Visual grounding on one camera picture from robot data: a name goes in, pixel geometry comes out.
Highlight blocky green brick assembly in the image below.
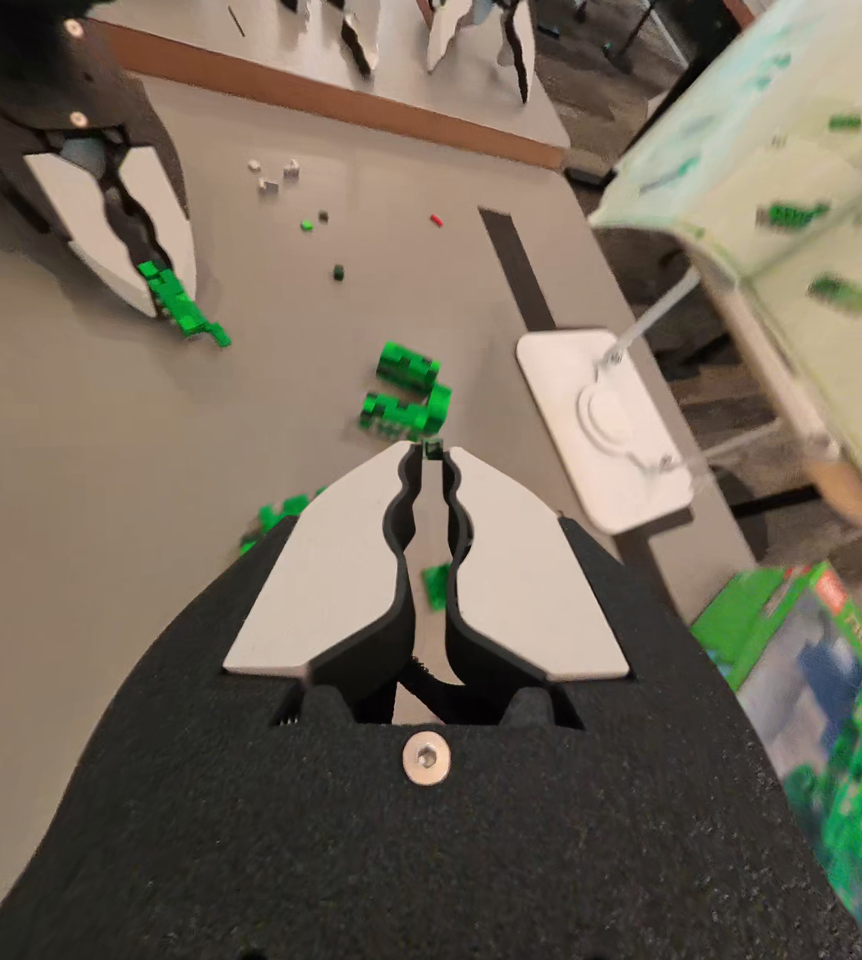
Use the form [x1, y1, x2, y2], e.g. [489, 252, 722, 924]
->
[359, 340, 453, 441]

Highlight green flat brick cluster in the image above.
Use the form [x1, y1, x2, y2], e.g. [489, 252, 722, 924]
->
[239, 487, 328, 558]

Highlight pale green instruction booklet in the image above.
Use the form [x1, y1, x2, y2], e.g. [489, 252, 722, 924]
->
[590, 0, 862, 537]

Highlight long green brick assembly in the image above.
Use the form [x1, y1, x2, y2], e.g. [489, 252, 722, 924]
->
[137, 258, 233, 351]

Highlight green building set box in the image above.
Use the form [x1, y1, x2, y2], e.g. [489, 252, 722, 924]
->
[689, 561, 862, 957]

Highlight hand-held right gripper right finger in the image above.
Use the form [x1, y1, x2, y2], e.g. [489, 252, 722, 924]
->
[437, 445, 631, 729]

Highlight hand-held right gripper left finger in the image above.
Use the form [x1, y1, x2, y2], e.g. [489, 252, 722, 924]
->
[222, 440, 423, 723]

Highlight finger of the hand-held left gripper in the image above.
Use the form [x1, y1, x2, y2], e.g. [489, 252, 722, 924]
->
[104, 142, 199, 303]
[24, 148, 159, 318]

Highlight white booklet stand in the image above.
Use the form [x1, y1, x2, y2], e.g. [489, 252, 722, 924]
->
[516, 268, 844, 536]

